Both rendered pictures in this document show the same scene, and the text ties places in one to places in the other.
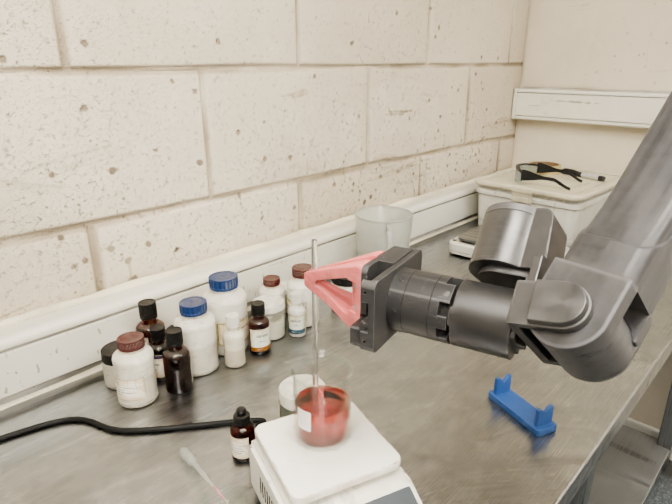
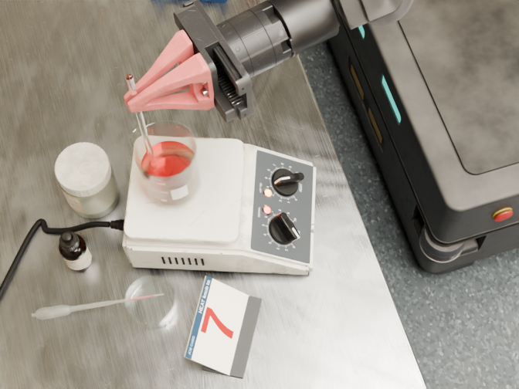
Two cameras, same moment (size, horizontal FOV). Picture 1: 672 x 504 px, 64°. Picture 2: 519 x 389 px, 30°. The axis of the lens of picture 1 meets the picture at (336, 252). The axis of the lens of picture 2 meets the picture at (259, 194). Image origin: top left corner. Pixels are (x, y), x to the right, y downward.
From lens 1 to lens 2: 0.66 m
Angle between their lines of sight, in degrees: 59
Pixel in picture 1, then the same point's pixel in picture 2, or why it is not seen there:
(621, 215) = not seen: outside the picture
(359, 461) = (225, 173)
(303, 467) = (205, 218)
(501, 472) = not seen: hidden behind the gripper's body
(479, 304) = (309, 22)
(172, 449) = (24, 324)
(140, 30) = not seen: outside the picture
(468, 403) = (146, 21)
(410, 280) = (245, 43)
